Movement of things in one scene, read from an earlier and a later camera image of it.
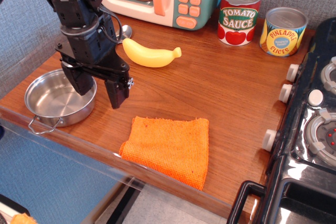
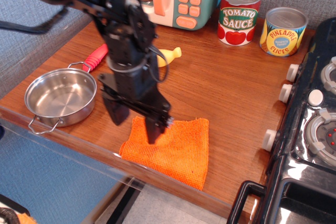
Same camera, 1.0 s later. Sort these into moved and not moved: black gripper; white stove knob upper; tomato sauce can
Moved: black gripper
Not moved: tomato sauce can; white stove knob upper
